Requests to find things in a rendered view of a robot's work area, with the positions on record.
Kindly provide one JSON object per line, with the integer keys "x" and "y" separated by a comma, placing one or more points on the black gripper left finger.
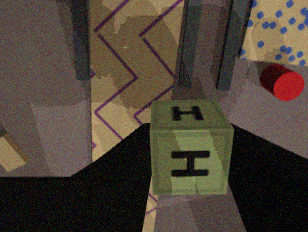
{"x": 108, "y": 195}

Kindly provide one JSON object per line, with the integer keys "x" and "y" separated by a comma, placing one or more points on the green cube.
{"x": 191, "y": 146}

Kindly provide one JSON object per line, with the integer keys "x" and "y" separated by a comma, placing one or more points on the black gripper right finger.
{"x": 269, "y": 184}

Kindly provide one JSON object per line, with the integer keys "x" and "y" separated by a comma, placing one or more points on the red cylinder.
{"x": 282, "y": 82}

